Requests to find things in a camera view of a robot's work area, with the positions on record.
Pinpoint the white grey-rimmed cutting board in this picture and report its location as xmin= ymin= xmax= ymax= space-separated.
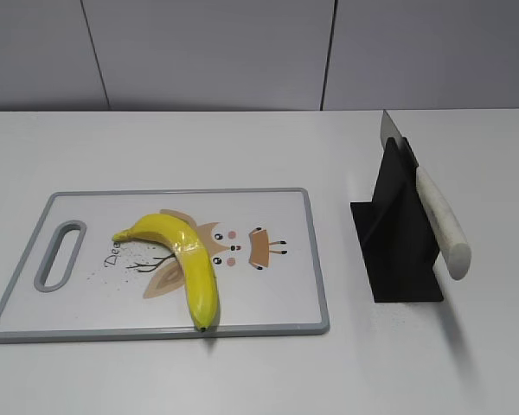
xmin=0 ymin=188 xmax=330 ymax=343

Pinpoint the yellow plastic banana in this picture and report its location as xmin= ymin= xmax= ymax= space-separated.
xmin=112 ymin=214 xmax=219 ymax=332

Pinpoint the white-handled cleaver knife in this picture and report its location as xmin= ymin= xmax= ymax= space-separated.
xmin=380 ymin=110 xmax=471 ymax=280

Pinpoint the black knife stand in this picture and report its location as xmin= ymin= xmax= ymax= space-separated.
xmin=350 ymin=137 xmax=444 ymax=303

